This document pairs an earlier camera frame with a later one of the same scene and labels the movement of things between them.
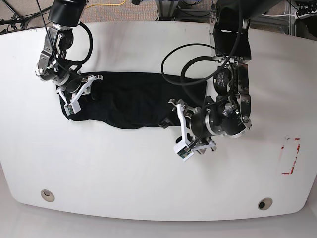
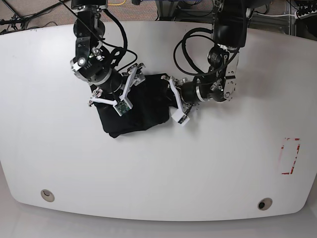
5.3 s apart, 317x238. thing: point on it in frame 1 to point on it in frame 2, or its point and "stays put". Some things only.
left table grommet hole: [47, 195] stays put
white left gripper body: [73, 106] to [121, 107]
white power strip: [302, 17] stays put
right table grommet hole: [265, 203] stays put
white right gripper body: [185, 148] to [179, 115]
